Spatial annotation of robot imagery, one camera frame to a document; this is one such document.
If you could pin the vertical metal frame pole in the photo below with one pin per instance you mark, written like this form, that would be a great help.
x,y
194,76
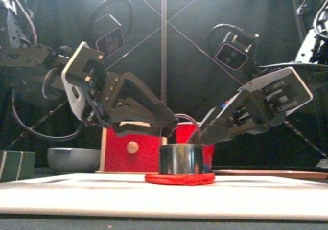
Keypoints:
x,y
164,32

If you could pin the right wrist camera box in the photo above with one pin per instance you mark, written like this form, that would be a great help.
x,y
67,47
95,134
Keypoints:
x,y
233,51

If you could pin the flat red dough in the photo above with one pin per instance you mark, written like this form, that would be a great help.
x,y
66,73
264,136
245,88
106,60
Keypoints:
x,y
180,179

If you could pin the white cutting board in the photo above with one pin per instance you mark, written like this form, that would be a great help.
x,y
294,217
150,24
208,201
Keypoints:
x,y
128,198

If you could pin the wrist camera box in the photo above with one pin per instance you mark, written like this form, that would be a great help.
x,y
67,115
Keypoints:
x,y
110,37
233,51

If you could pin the grey bowl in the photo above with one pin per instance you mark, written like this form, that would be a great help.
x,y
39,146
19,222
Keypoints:
x,y
73,158

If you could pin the red wooden drawer box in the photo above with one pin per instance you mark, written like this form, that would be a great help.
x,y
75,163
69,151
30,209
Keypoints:
x,y
123,155

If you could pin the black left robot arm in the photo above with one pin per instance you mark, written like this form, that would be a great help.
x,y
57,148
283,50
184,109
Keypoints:
x,y
23,55

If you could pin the brown wooden tray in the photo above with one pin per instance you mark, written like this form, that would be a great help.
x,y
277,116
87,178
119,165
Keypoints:
x,y
277,173

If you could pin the round metal dough cutter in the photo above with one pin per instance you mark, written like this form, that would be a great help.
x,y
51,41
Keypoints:
x,y
181,159

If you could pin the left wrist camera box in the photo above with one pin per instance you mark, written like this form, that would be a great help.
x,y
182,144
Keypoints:
x,y
110,37

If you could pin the diagonal frame brace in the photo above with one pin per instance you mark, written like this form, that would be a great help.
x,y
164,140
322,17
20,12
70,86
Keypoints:
x,y
306,139
38,123

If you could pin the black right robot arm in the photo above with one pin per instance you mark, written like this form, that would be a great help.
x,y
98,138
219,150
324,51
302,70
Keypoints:
x,y
314,32

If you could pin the green box with white stripes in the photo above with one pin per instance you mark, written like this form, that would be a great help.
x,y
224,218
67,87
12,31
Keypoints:
x,y
15,165

